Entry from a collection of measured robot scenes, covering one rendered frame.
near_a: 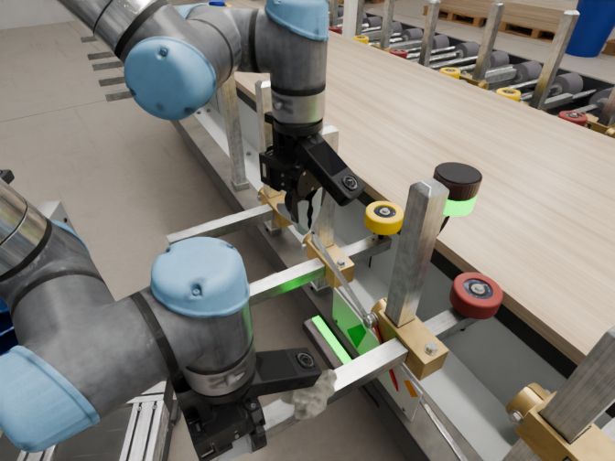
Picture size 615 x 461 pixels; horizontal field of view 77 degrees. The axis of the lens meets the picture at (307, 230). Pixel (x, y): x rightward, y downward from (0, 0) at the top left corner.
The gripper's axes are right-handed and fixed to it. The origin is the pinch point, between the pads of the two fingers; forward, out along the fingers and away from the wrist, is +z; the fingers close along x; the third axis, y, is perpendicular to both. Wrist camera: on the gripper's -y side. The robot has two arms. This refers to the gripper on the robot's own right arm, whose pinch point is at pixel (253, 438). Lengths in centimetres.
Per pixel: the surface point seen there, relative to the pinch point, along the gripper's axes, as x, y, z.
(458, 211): -1.4, -31.6, -27.6
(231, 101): -78, -28, -18
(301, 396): -0.1, -7.8, -4.4
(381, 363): 1.1, -21.0, -4.2
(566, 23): -56, -135, -32
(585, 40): -257, -549, 53
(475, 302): 1.8, -38.8, -9.2
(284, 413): 0.7, -4.6, -3.9
